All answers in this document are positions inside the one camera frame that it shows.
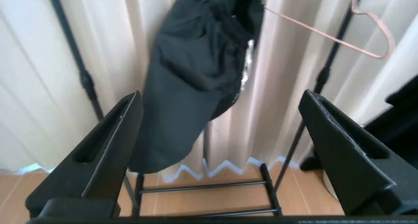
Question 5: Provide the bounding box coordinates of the beige curtain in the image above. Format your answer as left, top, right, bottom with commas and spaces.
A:
204, 0, 418, 178
0, 0, 207, 182

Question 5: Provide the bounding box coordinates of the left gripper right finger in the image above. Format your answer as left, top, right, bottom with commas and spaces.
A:
298, 89, 418, 217

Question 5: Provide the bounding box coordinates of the pink clothes hanger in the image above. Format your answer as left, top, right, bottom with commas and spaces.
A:
263, 0, 396, 60

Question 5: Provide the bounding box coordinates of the black smooth garment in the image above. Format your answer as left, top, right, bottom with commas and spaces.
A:
299, 74, 418, 172

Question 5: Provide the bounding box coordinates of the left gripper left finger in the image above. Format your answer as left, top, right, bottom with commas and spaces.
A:
25, 91, 144, 218

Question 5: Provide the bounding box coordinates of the black clothes rack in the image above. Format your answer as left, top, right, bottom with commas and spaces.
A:
46, 0, 365, 218

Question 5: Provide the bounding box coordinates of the black knit garment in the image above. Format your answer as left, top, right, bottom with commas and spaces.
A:
129, 0, 266, 174

